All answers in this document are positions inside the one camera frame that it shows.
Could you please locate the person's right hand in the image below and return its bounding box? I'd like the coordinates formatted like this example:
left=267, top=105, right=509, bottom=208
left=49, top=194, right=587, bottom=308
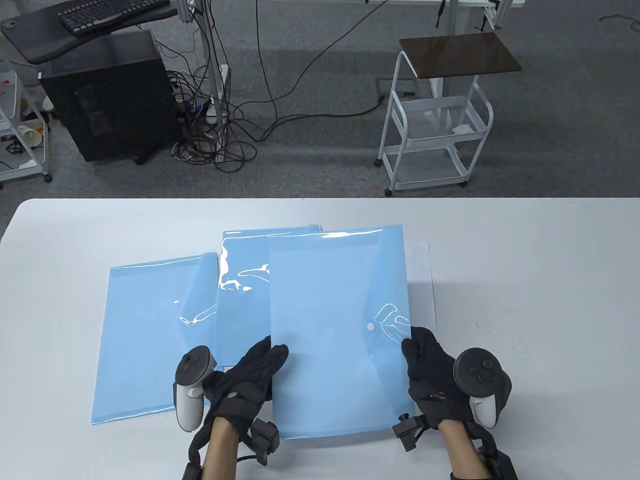
left=401, top=327, right=512, bottom=431

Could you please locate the person's left hand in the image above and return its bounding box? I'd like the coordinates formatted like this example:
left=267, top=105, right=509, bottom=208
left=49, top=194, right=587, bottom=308
left=202, top=336, right=290, bottom=437

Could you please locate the blue plastic snap folder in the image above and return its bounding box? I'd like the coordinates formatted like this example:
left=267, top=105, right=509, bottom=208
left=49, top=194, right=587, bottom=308
left=215, top=225, right=326, bottom=368
left=268, top=225, right=417, bottom=441
left=91, top=252, right=224, bottom=426

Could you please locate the white paper sheet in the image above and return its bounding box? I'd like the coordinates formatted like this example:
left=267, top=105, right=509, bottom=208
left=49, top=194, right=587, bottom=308
left=402, top=242, right=437, bottom=331

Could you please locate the person's left forearm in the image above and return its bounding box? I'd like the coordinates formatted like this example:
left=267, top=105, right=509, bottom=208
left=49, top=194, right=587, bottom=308
left=202, top=417, right=241, bottom=480

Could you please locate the black right forearm pack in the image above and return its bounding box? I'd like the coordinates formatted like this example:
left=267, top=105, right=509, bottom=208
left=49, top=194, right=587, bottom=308
left=480, top=435, right=518, bottom=480

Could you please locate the person's right forearm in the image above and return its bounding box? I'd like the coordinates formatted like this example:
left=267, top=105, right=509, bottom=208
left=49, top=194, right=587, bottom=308
left=437, top=419, right=488, bottom=476

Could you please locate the black and white right controller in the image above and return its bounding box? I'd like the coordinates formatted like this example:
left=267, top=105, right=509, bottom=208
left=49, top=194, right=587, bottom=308
left=452, top=347, right=506, bottom=428

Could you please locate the black and white controller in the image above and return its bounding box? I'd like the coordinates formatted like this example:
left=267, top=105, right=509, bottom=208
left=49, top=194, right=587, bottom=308
left=452, top=347, right=506, bottom=428
left=172, top=345, right=218, bottom=433

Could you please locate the black and white left controller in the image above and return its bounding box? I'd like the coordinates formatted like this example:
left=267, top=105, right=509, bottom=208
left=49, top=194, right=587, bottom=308
left=172, top=345, right=218, bottom=433

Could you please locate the small white rolling cart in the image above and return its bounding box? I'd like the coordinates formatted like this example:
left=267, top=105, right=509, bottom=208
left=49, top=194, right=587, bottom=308
left=0, top=59, right=54, bottom=191

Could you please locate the black computer tower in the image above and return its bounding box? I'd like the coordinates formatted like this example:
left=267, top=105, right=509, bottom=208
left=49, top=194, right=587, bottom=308
left=39, top=29, right=184, bottom=164

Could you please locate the white cart with brown top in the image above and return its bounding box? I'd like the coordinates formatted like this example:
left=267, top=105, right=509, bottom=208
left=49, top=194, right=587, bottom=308
left=377, top=31, right=524, bottom=197

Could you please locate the aluminium desk leg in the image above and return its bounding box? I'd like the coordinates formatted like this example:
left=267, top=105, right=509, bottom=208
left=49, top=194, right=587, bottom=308
left=189, top=0, right=231, bottom=163

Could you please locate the paper cup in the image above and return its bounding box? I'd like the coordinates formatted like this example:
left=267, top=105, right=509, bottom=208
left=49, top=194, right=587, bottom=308
left=17, top=123, right=44, bottom=149

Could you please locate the black keyboard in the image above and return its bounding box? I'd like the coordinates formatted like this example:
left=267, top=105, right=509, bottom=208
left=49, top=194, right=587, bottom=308
left=56, top=0, right=172, bottom=37

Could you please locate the black keyboard tray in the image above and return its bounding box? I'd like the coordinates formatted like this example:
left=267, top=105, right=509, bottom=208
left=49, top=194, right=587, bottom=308
left=0, top=0, right=182, bottom=65

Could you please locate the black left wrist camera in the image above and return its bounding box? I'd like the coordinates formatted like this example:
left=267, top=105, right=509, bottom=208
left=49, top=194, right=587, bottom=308
left=250, top=420, right=280, bottom=467

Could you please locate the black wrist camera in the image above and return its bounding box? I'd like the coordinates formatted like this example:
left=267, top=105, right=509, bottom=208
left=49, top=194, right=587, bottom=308
left=250, top=420, right=280, bottom=467
left=392, top=412, right=428, bottom=452

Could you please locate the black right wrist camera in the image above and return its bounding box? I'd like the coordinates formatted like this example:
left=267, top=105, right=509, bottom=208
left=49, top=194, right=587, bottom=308
left=392, top=412, right=428, bottom=452

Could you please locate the long black floor cable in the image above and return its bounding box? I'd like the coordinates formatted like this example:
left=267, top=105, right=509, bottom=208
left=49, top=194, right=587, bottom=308
left=232, top=0, right=391, bottom=143

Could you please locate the tangle of black cables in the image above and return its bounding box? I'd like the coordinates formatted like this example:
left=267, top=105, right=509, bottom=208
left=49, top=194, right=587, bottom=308
left=165, top=70, right=259, bottom=174

